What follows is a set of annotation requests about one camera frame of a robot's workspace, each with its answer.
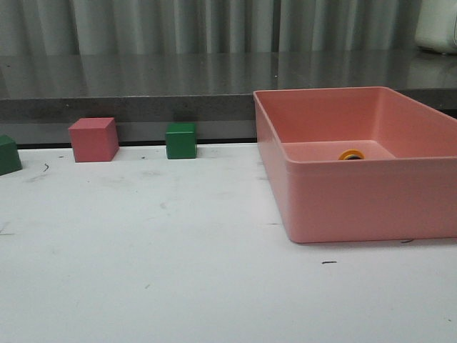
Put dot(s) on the pink plastic bin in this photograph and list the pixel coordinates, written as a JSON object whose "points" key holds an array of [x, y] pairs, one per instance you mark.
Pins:
{"points": [[405, 188]]}

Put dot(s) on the white appliance in background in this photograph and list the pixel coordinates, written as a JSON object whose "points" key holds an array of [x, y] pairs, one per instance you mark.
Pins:
{"points": [[436, 27]]}

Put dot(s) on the green cube block left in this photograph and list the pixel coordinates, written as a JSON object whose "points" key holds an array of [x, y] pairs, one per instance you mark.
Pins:
{"points": [[9, 156]]}

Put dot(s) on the green cube block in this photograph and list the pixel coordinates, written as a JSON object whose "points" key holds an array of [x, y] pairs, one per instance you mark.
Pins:
{"points": [[9, 156], [181, 141]]}

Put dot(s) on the grey curtain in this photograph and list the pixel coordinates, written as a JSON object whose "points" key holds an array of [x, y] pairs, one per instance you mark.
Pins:
{"points": [[52, 28]]}

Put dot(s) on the green cube block centre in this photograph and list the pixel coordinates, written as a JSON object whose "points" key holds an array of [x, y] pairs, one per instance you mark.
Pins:
{"points": [[181, 141]]}

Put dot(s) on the yellow push button switch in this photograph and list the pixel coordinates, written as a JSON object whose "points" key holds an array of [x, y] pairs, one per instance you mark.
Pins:
{"points": [[352, 154]]}

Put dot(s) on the pink cube block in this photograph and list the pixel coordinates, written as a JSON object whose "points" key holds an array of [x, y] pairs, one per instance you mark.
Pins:
{"points": [[94, 139]]}

